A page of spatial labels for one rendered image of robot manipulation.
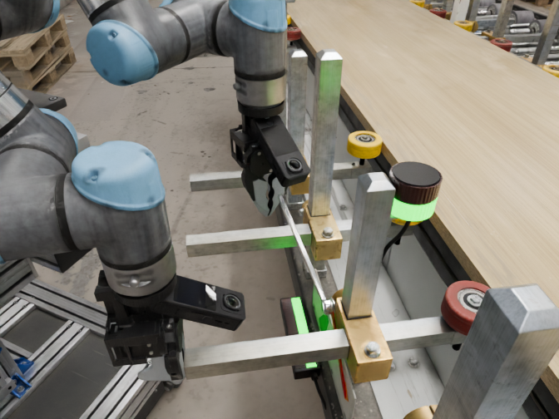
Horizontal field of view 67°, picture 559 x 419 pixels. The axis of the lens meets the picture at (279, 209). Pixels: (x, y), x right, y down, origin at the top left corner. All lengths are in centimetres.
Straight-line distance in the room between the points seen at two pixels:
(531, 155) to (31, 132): 96
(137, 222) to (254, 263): 158
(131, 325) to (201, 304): 9
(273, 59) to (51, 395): 117
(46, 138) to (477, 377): 47
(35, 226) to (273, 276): 156
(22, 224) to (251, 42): 36
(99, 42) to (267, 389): 127
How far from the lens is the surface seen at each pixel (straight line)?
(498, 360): 31
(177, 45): 60
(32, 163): 48
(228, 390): 159
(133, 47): 55
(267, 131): 65
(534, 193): 96
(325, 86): 70
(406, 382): 91
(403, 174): 52
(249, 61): 61
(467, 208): 86
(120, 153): 42
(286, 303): 88
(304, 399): 157
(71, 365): 152
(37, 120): 54
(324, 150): 74
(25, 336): 166
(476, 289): 69
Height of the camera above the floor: 137
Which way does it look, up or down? 37 degrees down
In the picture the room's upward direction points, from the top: straight up
